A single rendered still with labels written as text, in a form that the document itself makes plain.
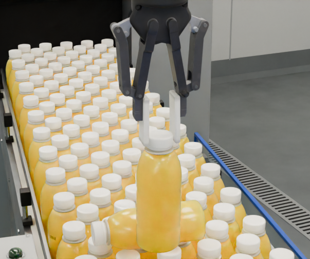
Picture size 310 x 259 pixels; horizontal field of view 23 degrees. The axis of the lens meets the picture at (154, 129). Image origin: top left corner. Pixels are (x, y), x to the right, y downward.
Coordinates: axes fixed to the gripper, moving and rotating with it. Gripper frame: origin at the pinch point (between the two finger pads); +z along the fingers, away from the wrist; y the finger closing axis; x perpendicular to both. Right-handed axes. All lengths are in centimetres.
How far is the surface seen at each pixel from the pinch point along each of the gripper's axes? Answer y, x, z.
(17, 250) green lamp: -20.6, 5.9, 21.4
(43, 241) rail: -14.2, 31.1, 34.6
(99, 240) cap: -7.8, 6.7, 22.0
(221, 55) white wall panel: 163, 417, 115
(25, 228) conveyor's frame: -16, 52, 43
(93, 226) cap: -8.5, 8.0, 20.1
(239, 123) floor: 142, 323, 133
